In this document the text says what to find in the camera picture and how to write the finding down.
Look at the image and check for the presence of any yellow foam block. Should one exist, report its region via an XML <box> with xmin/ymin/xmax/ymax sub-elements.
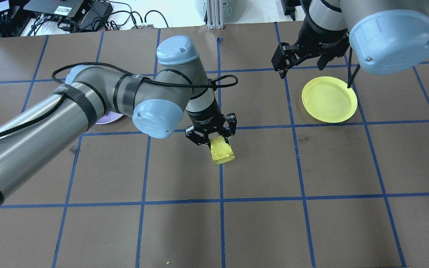
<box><xmin>210</xmin><ymin>136</ymin><xmax>235</xmax><ymax>165</ymax></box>

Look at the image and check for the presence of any yellow plastic plate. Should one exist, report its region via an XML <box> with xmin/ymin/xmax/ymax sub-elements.
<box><xmin>302</xmin><ymin>76</ymin><xmax>358</xmax><ymax>124</ymax></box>

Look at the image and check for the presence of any black power adapter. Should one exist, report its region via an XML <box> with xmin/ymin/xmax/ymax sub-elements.
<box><xmin>281</xmin><ymin>0</ymin><xmax>298</xmax><ymax>21</ymax></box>

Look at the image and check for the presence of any lavender plastic plate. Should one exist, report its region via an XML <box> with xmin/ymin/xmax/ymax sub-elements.
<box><xmin>95</xmin><ymin>113</ymin><xmax>125</xmax><ymax>125</ymax></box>

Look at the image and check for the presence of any black power brick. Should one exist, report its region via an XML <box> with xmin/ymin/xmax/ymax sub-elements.
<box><xmin>79</xmin><ymin>2</ymin><xmax>113</xmax><ymax>30</ymax></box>

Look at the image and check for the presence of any flat black box with label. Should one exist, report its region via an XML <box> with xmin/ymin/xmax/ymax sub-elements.
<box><xmin>23</xmin><ymin>0</ymin><xmax>88</xmax><ymax>17</ymax></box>

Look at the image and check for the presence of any aluminium extrusion post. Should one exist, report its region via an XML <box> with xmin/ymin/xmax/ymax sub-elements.
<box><xmin>206</xmin><ymin>0</ymin><xmax>224</xmax><ymax>30</ymax></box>

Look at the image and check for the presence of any black looping cable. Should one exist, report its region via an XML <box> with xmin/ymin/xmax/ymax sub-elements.
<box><xmin>144</xmin><ymin>10</ymin><xmax>169</xmax><ymax>28</ymax></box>

